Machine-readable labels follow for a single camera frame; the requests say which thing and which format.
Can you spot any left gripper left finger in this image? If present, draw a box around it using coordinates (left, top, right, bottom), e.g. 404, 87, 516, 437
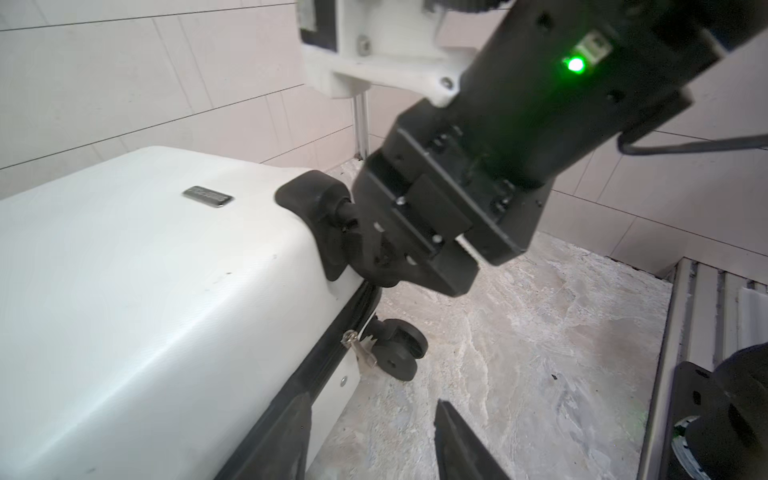
215, 393, 312, 479

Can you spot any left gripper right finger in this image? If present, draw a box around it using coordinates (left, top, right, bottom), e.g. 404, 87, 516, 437
434, 400, 510, 480

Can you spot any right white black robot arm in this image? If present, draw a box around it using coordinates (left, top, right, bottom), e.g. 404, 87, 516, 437
344, 1, 767, 297

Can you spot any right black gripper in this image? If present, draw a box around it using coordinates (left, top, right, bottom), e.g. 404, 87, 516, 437
350, 100, 551, 297

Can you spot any aluminium mounting rail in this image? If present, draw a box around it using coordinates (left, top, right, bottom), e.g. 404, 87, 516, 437
637, 258, 767, 479

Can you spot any black suitcase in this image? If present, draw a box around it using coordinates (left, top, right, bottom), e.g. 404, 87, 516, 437
1, 147, 428, 479

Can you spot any right aluminium corner post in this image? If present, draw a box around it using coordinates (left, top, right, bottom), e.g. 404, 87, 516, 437
352, 92, 370, 160

